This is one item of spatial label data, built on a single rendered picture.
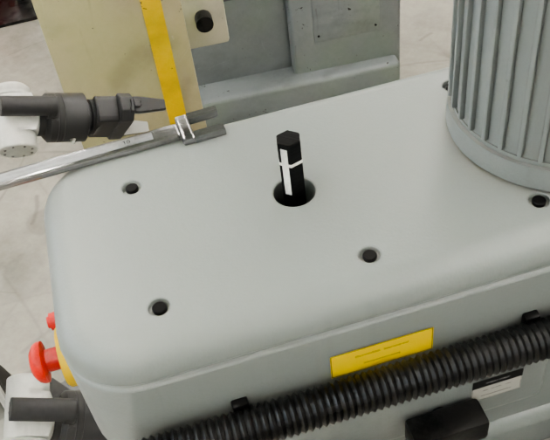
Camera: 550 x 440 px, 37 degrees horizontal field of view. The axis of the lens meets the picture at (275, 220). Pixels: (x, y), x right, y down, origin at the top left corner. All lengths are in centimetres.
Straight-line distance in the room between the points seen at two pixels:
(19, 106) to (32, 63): 321
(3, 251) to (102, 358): 295
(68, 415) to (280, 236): 68
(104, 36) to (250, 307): 201
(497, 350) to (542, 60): 24
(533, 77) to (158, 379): 36
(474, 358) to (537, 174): 16
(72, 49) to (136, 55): 19
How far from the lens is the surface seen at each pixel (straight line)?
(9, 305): 335
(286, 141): 66
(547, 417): 93
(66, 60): 261
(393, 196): 69
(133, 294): 65
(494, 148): 70
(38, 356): 79
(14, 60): 471
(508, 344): 71
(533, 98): 65
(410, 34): 436
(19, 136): 145
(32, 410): 126
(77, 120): 148
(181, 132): 78
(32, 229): 361
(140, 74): 266
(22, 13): 508
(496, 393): 84
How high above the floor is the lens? 237
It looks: 45 degrees down
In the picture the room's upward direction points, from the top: 8 degrees counter-clockwise
